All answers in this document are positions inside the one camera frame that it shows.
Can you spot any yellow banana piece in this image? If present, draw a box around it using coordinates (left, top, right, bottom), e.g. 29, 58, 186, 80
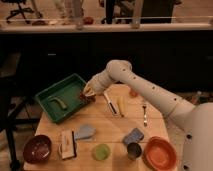
117, 97, 124, 117

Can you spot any black office chair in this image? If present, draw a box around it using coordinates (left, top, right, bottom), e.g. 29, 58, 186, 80
0, 0, 43, 24

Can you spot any dark red grape bunch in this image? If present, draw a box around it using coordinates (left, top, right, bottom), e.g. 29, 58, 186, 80
79, 93, 95, 103

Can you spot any red tomato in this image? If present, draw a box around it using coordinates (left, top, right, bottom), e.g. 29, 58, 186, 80
129, 88, 138, 98

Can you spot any light blue cloth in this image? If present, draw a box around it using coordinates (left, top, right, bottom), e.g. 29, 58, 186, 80
75, 124, 96, 140

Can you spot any silver spoon with white handle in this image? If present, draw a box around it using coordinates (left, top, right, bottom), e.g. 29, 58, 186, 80
103, 92, 118, 116

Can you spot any blue sponge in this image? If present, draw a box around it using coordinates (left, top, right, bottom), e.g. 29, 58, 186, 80
123, 128, 144, 145

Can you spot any small metal cup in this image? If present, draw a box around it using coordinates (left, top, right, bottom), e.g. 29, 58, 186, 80
127, 142, 142, 160

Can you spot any dark red bowl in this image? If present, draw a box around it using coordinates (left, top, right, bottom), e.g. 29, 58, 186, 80
23, 135, 52, 164

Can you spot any green cup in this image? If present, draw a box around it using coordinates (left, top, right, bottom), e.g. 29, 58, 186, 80
92, 144, 110, 161

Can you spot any black chair at left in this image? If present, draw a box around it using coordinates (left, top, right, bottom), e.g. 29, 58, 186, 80
0, 53, 39, 171

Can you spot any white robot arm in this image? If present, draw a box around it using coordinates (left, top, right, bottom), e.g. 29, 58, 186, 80
83, 60, 213, 171

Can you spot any green plastic tray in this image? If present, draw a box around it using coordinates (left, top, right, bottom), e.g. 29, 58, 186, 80
35, 73, 89, 124

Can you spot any green pepper in tray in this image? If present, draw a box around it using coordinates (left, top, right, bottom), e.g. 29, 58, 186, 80
50, 97, 68, 110

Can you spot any silver fork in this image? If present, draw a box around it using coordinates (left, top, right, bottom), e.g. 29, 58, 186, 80
142, 100, 147, 127

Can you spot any orange plate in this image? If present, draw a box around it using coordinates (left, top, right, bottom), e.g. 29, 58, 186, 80
143, 136, 177, 171

